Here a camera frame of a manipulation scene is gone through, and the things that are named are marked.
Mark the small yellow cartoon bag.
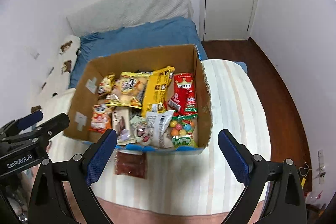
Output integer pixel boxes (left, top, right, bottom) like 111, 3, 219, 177
97, 73, 115, 97

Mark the pale green snack bag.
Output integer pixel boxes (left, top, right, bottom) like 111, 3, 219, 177
130, 115, 151, 146

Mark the yellow biscuit snack bag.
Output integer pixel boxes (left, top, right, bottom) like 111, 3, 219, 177
105, 72, 142, 109

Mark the white printed snack bag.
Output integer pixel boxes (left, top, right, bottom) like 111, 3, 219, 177
146, 110, 174, 149

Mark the green candy ball bag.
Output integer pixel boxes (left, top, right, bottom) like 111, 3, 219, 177
169, 114, 198, 148

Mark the red crown snack packet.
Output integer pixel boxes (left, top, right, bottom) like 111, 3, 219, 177
167, 73, 198, 115

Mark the white bear print pillow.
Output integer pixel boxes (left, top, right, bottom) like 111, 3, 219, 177
31, 35, 81, 113

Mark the orange cartoon snack bag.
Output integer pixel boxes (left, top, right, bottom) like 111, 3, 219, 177
89, 104, 112, 134

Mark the orange panda snack bag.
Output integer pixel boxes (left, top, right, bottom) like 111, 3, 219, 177
105, 93, 120, 102

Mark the white chocolate wafer packet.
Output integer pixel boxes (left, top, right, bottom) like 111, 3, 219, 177
112, 107, 135, 145

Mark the dark red jerky packet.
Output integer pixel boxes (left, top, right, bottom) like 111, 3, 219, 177
114, 151, 147, 179

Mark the large yellow snack packet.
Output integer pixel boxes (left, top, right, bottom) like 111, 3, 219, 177
141, 66, 175, 118

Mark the open cardboard box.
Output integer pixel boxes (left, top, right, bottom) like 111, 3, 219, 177
64, 44, 213, 154

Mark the blue bed sheet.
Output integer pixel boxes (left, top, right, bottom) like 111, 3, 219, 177
68, 16, 248, 89

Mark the grey padded headboard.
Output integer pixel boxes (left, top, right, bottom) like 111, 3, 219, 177
67, 0, 194, 36

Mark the yellow tag with string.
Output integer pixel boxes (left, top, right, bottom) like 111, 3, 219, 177
298, 162, 311, 188

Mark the wall socket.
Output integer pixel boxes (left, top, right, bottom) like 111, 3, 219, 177
313, 149, 326, 185

